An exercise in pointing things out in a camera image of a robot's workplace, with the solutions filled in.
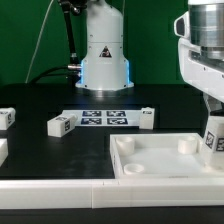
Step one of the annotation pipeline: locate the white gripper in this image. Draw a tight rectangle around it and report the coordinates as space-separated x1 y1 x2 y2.
178 38 224 116

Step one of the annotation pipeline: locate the white square tabletop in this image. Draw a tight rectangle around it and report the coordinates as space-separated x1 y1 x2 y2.
110 133 224 179

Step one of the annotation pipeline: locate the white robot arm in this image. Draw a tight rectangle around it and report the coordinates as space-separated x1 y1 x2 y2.
58 0 224 112

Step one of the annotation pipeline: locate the apriltag marker sheet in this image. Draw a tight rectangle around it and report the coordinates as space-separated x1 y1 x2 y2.
62 110 140 127

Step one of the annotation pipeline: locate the white block left edge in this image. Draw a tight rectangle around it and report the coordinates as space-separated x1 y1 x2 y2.
0 139 8 166

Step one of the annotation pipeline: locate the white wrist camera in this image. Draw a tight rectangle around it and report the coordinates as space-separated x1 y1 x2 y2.
174 13 190 39

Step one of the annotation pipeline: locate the white front fence rail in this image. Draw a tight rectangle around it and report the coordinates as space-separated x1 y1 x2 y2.
0 178 224 209

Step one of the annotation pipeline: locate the black cable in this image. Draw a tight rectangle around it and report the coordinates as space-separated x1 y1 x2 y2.
29 0 83 84

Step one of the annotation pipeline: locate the white cable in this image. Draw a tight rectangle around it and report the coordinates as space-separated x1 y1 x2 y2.
25 0 55 84

